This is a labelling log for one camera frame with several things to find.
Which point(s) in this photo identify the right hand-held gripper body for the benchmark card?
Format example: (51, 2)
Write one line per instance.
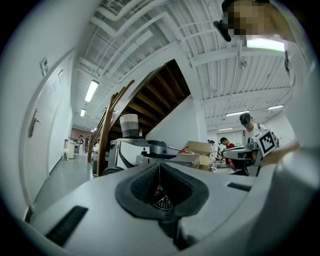
(266, 143)

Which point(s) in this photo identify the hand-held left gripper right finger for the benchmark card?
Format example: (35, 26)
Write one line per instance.
(215, 195)

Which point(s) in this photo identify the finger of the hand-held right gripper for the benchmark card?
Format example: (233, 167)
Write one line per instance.
(236, 152)

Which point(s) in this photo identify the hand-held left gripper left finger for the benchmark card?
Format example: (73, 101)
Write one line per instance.
(100, 212)

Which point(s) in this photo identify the person's right forearm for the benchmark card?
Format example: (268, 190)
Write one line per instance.
(280, 153)

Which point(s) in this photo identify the ceiling tube light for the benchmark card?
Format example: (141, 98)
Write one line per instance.
(82, 112)
(275, 107)
(265, 44)
(237, 113)
(91, 91)

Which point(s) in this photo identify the brown cardboard box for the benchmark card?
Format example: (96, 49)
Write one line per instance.
(197, 147)

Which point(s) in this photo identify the person's white clothing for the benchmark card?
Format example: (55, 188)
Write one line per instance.
(305, 100)

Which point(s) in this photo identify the white robot with black band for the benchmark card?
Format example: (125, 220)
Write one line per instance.
(132, 152)

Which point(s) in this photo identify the white cabinet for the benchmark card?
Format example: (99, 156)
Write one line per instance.
(70, 148)

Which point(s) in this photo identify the silver rice cooker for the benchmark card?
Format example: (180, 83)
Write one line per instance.
(157, 147)

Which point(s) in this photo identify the small red-label bottle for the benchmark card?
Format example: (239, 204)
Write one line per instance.
(140, 133)

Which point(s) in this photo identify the grey woven basket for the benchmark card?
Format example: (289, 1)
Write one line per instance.
(128, 125)

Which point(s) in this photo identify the wooden staircase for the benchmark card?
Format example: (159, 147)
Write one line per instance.
(160, 95)

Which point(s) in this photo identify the person's head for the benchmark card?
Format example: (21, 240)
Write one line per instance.
(250, 20)

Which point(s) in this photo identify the black head-worn camera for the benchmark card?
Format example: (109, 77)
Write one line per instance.
(223, 30)

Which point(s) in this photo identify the wall switch panel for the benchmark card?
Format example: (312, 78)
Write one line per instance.
(44, 66)

